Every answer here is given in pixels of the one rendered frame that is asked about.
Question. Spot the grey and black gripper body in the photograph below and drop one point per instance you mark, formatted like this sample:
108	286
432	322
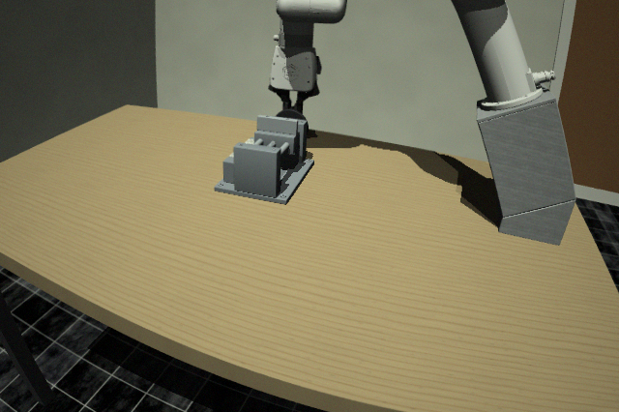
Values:
291	70

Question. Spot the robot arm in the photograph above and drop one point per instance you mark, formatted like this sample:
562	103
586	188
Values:
487	24

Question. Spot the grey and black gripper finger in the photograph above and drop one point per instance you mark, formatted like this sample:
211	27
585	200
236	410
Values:
282	94
301	96

